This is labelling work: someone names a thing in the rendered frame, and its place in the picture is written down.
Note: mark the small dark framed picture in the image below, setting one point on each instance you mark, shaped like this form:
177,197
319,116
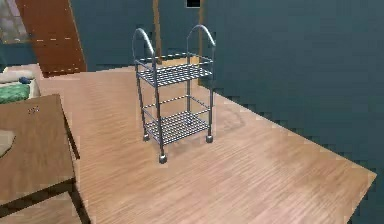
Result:
193,3

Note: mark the brown wooden door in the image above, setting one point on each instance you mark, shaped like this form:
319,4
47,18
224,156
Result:
55,36

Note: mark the brown wooden table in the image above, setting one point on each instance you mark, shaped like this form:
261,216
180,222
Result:
36,146

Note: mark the small blue object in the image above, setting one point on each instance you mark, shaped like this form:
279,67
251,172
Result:
24,80

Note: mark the bed with green blanket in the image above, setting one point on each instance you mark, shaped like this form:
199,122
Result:
15,91

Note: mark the white pillow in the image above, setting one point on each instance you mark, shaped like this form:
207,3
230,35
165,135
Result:
15,75

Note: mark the beige cloth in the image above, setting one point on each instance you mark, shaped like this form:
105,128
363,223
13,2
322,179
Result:
4,141

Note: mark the window with grey view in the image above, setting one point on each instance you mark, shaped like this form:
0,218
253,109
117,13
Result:
11,21

